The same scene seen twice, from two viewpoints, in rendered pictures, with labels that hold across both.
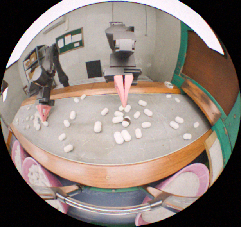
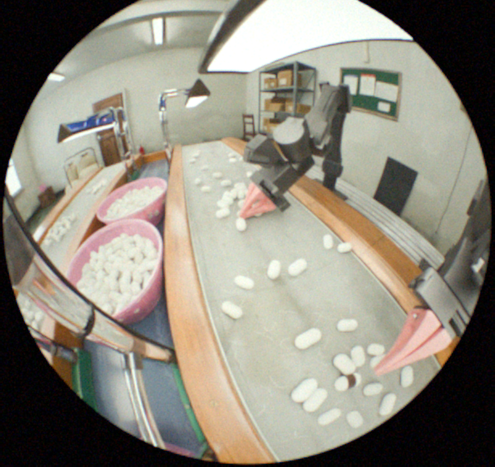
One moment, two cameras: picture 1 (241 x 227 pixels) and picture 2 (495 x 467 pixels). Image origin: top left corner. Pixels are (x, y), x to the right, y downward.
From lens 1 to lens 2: 0.08 m
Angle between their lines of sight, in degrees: 54
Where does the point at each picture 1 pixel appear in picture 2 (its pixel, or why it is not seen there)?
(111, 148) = (276, 387)
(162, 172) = not seen: outside the picture
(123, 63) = (466, 294)
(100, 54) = (424, 159)
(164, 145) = not seen: outside the picture
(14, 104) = (210, 123)
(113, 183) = (205, 413)
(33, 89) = (265, 155)
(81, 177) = (190, 361)
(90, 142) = (268, 344)
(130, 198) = (173, 425)
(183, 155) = not seen: outside the picture
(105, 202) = (153, 387)
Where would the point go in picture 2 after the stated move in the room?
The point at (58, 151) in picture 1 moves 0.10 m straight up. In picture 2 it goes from (212, 288) to (198, 247)
